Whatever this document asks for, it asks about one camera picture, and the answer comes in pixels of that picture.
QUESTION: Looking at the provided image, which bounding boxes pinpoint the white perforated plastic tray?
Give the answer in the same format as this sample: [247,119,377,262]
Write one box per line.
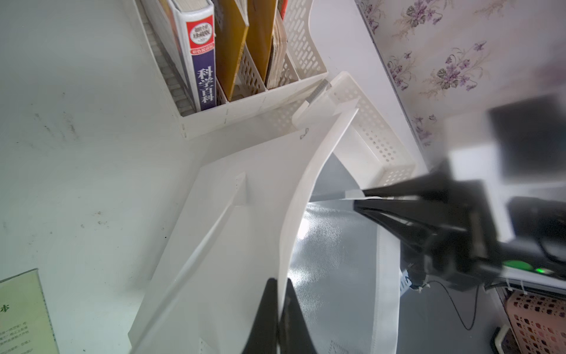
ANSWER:
[262,72,417,189]

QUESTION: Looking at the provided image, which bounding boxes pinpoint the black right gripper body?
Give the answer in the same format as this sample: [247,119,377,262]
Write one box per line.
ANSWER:
[424,180,503,291]

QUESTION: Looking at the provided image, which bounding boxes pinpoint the white plastic file organizer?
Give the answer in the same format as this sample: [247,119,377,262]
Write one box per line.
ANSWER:
[122,1,327,140]

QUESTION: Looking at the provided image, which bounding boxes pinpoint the green history picture book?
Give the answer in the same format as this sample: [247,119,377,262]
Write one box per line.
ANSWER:
[0,268,59,354]

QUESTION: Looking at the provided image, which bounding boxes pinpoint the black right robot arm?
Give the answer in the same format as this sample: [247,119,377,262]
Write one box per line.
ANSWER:
[310,171,565,291]

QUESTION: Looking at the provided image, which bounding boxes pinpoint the white insulated delivery bag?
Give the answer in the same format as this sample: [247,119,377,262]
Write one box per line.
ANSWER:
[129,100,400,353]

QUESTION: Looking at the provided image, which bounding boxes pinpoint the science encyclopedia book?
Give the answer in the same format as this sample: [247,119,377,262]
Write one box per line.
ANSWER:
[168,1,217,112]

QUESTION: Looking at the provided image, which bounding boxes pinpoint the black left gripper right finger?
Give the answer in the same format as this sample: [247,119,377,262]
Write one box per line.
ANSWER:
[279,278,317,354]

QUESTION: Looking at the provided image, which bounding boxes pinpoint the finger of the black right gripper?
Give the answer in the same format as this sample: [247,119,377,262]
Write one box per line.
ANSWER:
[353,199,455,255]
[309,172,452,204]

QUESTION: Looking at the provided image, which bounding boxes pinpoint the pink perforated basket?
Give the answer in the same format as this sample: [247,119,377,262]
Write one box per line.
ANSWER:
[505,291,566,354]

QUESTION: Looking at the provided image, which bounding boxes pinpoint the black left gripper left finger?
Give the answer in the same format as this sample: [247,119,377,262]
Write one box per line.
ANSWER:
[242,278,279,354]

